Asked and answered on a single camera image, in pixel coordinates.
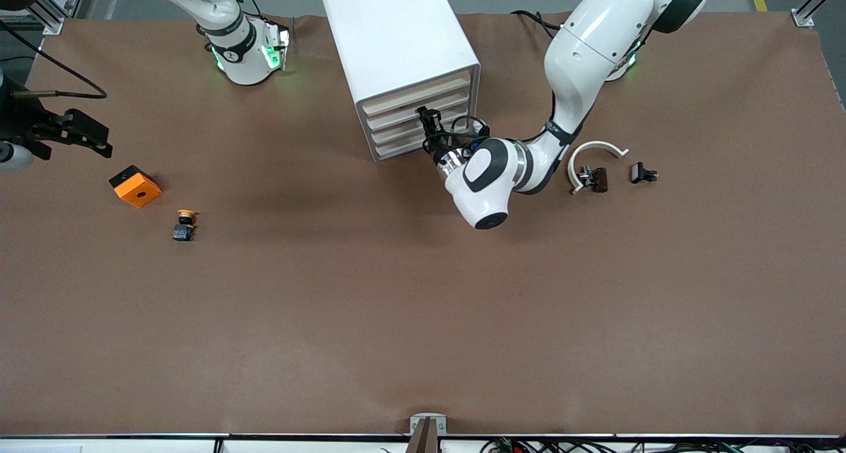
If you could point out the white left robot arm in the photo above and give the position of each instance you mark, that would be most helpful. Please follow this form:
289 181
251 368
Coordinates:
588 36

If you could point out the white plastic bin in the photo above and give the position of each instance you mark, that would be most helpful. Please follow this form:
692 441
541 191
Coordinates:
396 116

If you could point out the white drawer cabinet housing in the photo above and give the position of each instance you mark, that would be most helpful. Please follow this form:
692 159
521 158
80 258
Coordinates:
396 36

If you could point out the grey metal bracket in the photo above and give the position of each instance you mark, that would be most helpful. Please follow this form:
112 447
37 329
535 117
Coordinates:
418 418

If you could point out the white cabinet drawer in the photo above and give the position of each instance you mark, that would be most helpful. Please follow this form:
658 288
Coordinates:
400 147
400 131
410 96

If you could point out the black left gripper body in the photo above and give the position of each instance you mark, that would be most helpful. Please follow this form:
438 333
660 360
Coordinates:
437 145

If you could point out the brown camera post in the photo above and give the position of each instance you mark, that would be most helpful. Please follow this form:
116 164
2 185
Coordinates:
423 440

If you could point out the orange box with black base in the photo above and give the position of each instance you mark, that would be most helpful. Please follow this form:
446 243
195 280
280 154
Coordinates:
137 190

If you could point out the brown table cover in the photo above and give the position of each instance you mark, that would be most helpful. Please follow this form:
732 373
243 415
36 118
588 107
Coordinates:
396 307

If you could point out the aluminium frame profile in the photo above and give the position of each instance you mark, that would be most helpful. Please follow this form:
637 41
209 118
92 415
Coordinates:
56 13
809 13

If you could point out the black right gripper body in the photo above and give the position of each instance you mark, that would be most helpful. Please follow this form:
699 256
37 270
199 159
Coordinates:
20 123

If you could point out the small black clip part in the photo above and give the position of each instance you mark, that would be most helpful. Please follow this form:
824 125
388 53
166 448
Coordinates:
640 172

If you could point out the yellow push button switch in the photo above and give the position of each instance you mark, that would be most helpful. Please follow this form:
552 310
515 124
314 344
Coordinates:
184 228

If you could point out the dark brown block with metal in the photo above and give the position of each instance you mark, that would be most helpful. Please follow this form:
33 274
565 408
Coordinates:
599 179

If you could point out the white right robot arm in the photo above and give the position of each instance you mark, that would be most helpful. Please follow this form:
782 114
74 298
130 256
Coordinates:
244 63

